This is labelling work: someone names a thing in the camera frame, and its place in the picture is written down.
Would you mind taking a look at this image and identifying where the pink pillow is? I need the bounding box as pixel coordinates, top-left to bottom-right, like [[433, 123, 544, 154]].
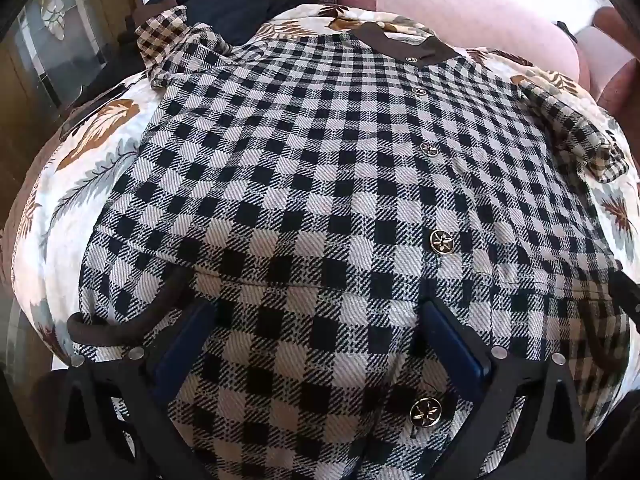
[[335, 0, 593, 92]]

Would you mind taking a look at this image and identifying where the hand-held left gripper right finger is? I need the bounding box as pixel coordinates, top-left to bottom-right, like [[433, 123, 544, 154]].
[[423, 298, 589, 480]]

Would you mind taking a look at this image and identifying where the black white checkered jacket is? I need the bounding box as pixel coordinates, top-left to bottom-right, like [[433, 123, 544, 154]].
[[77, 5, 633, 480]]

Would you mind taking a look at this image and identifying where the brown pink cushion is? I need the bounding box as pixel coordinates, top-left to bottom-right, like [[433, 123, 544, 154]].
[[575, 5, 640, 117]]

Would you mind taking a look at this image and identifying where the black garment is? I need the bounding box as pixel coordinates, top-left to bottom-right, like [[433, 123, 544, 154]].
[[95, 0, 357, 107]]

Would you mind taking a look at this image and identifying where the leaf print blanket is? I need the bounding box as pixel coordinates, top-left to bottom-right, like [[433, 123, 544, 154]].
[[10, 2, 640, 441]]

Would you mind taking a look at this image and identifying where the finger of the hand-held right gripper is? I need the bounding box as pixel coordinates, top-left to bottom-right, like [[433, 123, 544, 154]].
[[609, 269, 640, 334]]

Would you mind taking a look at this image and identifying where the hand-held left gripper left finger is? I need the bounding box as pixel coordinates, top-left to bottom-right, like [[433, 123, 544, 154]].
[[62, 301, 220, 480]]

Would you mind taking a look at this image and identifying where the wooden glass cabinet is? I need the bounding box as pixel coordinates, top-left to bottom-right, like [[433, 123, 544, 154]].
[[0, 0, 147, 136]]

